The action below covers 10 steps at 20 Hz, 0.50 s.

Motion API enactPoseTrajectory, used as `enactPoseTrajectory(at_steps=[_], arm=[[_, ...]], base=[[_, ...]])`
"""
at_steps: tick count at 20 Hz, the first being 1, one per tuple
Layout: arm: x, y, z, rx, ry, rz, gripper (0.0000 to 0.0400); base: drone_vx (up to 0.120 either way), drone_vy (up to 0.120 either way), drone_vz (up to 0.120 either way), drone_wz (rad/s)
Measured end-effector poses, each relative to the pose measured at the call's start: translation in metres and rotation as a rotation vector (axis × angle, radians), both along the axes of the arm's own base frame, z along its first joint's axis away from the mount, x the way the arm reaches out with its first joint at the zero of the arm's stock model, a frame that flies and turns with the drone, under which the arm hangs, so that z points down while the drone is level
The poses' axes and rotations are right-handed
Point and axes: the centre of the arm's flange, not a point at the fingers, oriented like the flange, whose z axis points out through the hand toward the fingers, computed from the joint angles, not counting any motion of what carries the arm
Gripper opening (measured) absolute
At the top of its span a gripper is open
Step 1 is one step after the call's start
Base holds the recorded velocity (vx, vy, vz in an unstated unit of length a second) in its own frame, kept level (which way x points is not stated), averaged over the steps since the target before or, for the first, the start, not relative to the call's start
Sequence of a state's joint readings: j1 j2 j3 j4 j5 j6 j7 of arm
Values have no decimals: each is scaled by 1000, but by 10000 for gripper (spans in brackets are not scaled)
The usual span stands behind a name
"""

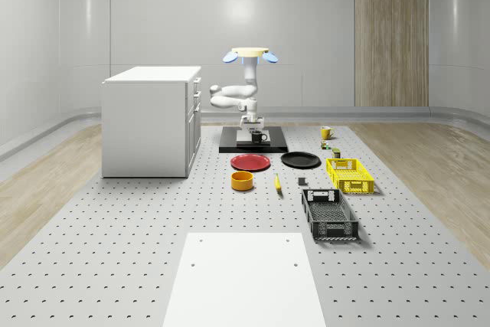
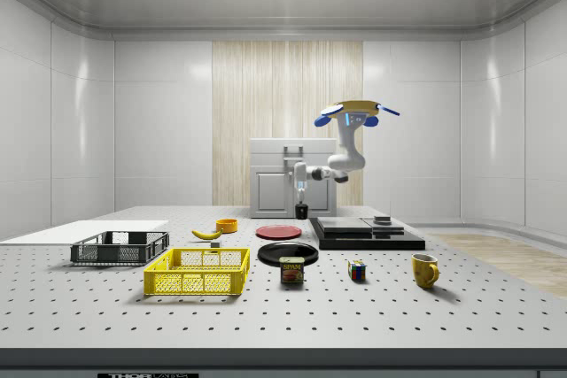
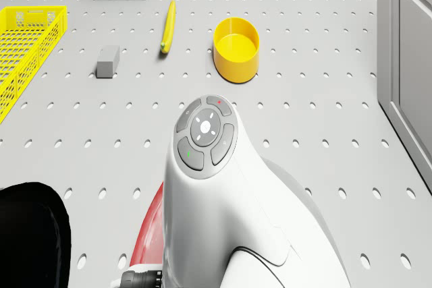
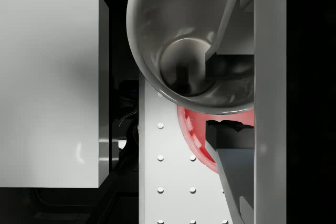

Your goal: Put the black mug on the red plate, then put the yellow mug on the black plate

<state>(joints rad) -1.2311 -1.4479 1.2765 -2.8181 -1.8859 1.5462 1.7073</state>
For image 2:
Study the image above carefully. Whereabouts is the white cabinet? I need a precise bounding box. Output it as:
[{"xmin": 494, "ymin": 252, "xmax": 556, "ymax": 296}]
[{"xmin": 249, "ymin": 138, "xmax": 338, "ymax": 220}]

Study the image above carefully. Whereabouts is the red plate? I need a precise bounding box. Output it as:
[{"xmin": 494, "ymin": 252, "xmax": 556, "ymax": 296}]
[{"xmin": 255, "ymin": 224, "xmax": 303, "ymax": 240}]

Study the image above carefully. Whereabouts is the black plate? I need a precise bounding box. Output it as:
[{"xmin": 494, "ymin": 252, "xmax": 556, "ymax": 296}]
[{"xmin": 256, "ymin": 241, "xmax": 321, "ymax": 266}]

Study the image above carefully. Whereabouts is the black stove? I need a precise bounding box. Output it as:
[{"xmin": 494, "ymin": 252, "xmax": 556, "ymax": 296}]
[{"xmin": 308, "ymin": 215, "xmax": 427, "ymax": 251}]

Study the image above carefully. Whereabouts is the flat-sided can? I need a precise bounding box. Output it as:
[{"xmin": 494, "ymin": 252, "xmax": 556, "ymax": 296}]
[{"xmin": 278, "ymin": 256, "xmax": 307, "ymax": 285}]

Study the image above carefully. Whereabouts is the puzzle cube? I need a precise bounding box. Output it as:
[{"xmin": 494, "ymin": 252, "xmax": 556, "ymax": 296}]
[{"xmin": 346, "ymin": 258, "xmax": 368, "ymax": 282}]

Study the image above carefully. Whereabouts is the banana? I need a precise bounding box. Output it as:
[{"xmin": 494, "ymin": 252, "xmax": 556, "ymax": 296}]
[{"xmin": 190, "ymin": 228, "xmax": 225, "ymax": 242}]

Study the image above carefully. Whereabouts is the yellow basket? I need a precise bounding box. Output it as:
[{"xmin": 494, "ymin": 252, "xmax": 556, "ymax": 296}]
[{"xmin": 143, "ymin": 247, "xmax": 252, "ymax": 297}]

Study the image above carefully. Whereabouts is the yellow mug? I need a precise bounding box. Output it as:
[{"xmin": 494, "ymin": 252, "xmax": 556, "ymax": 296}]
[{"xmin": 410, "ymin": 252, "xmax": 441, "ymax": 289}]

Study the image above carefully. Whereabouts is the dark grey basket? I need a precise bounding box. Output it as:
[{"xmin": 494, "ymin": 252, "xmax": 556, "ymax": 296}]
[{"xmin": 70, "ymin": 230, "xmax": 171, "ymax": 267}]

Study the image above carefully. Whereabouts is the white board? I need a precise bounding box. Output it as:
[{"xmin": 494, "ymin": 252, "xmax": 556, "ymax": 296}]
[{"xmin": 0, "ymin": 220, "xmax": 171, "ymax": 246}]

